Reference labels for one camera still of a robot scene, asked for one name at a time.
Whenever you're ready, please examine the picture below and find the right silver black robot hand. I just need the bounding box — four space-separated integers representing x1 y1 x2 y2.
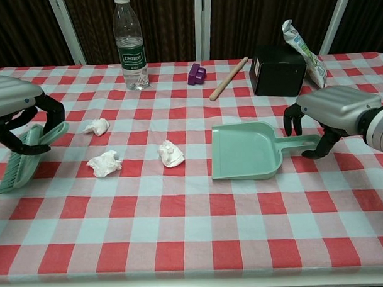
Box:
282 83 383 160

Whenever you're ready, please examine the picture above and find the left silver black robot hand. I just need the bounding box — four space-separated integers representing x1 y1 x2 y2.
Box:
0 72 67 157

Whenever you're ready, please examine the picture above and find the mint green hand brush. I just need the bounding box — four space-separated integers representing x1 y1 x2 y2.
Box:
0 121 72 194

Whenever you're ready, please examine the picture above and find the white paper scrap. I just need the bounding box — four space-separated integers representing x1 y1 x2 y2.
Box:
155 139 186 169
86 149 123 179
82 117 111 137

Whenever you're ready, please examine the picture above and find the mint green dustpan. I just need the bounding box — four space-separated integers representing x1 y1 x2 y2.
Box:
209 119 329 183

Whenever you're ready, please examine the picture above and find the clear water bottle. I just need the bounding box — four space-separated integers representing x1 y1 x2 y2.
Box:
112 0 150 92

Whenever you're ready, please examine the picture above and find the white green snack pouch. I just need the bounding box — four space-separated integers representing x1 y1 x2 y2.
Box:
280 18 329 91

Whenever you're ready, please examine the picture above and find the black cardboard box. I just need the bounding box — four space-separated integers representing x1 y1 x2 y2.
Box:
247 44 309 98

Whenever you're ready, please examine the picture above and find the wooden stick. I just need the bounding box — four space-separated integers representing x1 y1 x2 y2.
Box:
208 56 250 102

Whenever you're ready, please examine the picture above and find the purple plastic block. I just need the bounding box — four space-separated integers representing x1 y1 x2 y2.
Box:
187 62 208 86

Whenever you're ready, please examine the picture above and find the red white checkered tablecloth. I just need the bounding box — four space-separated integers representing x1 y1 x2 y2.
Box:
0 51 383 286

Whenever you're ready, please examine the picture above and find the silver partition frame post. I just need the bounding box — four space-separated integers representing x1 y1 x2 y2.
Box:
317 0 358 55
193 0 212 61
47 0 87 67

